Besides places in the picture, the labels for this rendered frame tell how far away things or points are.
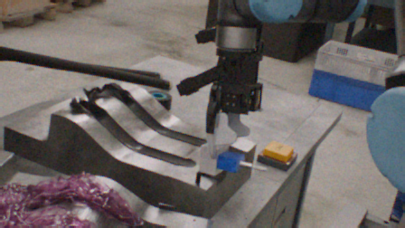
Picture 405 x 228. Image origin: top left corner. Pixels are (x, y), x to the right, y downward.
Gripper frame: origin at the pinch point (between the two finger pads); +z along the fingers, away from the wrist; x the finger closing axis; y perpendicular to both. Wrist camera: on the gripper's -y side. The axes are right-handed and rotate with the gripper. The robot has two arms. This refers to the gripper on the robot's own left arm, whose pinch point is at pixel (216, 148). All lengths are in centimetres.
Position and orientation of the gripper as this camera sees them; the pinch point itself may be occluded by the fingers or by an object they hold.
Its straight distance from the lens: 110.9
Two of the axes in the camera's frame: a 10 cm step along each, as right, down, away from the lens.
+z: -0.7, 9.8, 2.0
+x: 4.3, -1.5, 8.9
